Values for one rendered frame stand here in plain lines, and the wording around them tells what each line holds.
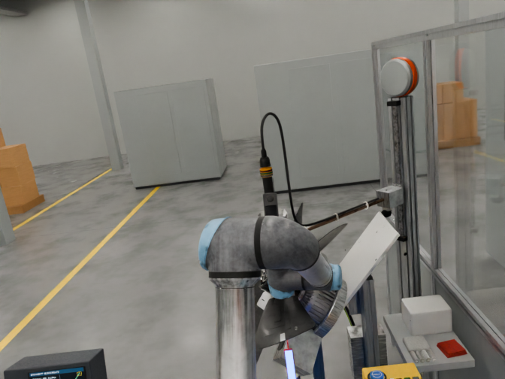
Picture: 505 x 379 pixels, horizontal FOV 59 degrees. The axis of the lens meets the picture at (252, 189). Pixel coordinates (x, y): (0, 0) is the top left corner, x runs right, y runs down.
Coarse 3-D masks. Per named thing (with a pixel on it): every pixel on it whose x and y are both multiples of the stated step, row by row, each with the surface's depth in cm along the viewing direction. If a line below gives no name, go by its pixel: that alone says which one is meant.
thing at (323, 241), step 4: (344, 224) 159; (336, 228) 154; (340, 228) 160; (328, 232) 150; (332, 232) 157; (336, 232) 161; (324, 236) 148; (328, 236) 158; (332, 236) 162; (320, 240) 154; (324, 240) 159; (328, 240) 163; (320, 244) 162; (324, 244) 164; (320, 248) 166
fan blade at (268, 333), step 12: (276, 300) 160; (288, 300) 159; (264, 312) 156; (276, 312) 154; (288, 312) 152; (300, 312) 150; (264, 324) 151; (276, 324) 148; (288, 324) 146; (300, 324) 144; (312, 324) 142; (264, 336) 146; (276, 336) 144; (288, 336) 141
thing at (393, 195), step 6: (390, 186) 193; (396, 186) 192; (402, 186) 191; (378, 192) 190; (384, 192) 187; (390, 192) 186; (396, 192) 188; (402, 192) 190; (384, 198) 188; (390, 198) 186; (396, 198) 188; (402, 198) 190; (378, 204) 192; (384, 204) 189; (390, 204) 186; (396, 204) 189
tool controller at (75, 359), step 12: (24, 360) 136; (36, 360) 134; (48, 360) 133; (60, 360) 131; (72, 360) 130; (84, 360) 129; (96, 360) 132; (12, 372) 129; (24, 372) 129; (36, 372) 128; (48, 372) 128; (60, 372) 128; (72, 372) 128; (84, 372) 128; (96, 372) 131
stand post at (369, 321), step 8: (368, 280) 174; (360, 288) 180; (368, 288) 174; (360, 296) 182; (368, 296) 175; (360, 304) 185; (368, 304) 175; (368, 312) 176; (368, 320) 177; (376, 320) 177; (368, 328) 178; (376, 328) 178; (368, 336) 179; (376, 336) 179; (368, 344) 180; (376, 344) 180; (368, 352) 181; (376, 352) 181; (368, 360) 182; (376, 360) 182
